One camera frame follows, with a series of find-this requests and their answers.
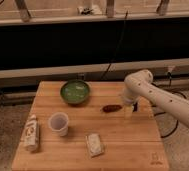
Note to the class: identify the white crumpled packet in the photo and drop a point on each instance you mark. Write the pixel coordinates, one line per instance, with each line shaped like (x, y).
(31, 134)

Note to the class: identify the dark red pepper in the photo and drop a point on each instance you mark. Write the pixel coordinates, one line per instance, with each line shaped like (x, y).
(111, 108)

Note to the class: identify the small black block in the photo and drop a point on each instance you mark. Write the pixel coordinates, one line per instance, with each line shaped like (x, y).
(135, 106)

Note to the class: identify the green bowl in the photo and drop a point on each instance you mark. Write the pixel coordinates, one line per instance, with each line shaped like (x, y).
(75, 92)

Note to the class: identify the translucent plastic cup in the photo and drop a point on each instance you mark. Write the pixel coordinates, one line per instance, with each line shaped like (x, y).
(59, 123)

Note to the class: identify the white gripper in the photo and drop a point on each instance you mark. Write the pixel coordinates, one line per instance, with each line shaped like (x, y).
(128, 106)

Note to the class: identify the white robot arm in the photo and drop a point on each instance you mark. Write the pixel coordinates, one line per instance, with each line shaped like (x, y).
(140, 84)

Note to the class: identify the white sponge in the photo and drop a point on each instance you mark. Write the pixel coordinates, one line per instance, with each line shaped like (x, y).
(94, 144)

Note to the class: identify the long dark bench rail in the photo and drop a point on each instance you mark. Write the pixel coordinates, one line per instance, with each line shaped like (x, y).
(93, 44)

